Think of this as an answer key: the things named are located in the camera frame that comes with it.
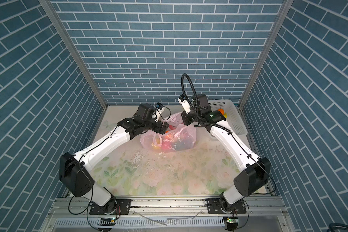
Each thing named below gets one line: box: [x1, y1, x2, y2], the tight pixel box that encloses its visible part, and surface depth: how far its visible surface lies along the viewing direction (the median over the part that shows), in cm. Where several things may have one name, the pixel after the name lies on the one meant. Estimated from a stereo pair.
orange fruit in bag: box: [164, 132, 174, 141], surface depth 93 cm
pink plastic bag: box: [139, 111, 197, 152], surface depth 91 cm
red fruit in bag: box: [160, 138, 173, 151], surface depth 91 cm
